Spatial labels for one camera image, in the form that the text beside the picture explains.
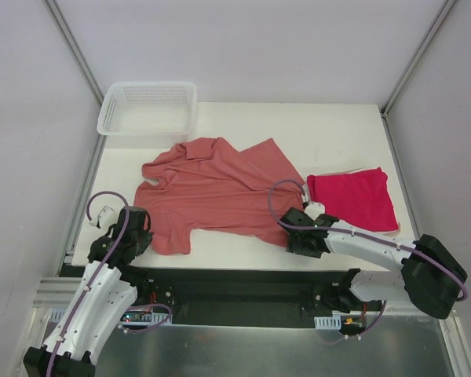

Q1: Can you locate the salmon pink polo shirt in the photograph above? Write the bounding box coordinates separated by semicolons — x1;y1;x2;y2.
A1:
134;137;305;255

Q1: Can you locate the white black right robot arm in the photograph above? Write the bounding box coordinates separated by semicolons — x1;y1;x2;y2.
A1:
278;208;469;319

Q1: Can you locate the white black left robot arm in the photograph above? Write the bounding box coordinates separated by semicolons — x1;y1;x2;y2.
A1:
23;225;153;376

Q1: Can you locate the folded magenta t shirt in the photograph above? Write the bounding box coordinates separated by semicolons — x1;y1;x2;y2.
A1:
306;167;400;232

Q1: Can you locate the white perforated plastic basket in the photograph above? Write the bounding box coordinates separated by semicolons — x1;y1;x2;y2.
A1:
97;81;198;137

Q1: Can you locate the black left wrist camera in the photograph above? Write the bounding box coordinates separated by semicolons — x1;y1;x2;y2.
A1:
114;206;152;238

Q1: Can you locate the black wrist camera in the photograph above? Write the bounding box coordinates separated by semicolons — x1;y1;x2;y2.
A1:
114;206;152;238
278;207;317;231

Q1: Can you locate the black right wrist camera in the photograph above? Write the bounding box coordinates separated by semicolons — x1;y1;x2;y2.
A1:
278;207;317;231

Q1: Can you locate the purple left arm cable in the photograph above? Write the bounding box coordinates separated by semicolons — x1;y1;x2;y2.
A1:
45;190;173;377

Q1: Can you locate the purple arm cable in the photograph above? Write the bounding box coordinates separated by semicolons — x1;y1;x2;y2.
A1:
267;179;469;346
45;190;173;377

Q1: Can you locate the left white slotted cable duct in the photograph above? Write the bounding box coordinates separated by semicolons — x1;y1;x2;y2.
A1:
49;309;172;327

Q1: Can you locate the white slotted cable duct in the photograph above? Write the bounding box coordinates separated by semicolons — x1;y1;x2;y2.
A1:
49;309;172;327
314;314;341;331

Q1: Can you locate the right white slotted cable duct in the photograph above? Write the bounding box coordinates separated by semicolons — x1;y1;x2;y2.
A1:
314;314;341;331

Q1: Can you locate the aluminium front frame rail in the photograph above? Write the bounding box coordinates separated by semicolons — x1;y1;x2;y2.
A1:
33;273;445;312

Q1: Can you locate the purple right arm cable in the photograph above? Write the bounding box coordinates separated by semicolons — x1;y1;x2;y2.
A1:
267;179;469;346

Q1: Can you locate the left aluminium corner post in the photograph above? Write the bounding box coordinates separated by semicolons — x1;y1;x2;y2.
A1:
42;0;104;106

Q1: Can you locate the aluminium corner post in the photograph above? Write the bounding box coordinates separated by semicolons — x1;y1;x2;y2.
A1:
42;0;104;106
380;0;460;119

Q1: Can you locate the right aluminium corner post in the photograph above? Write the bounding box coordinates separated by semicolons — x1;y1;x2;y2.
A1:
380;0;460;119

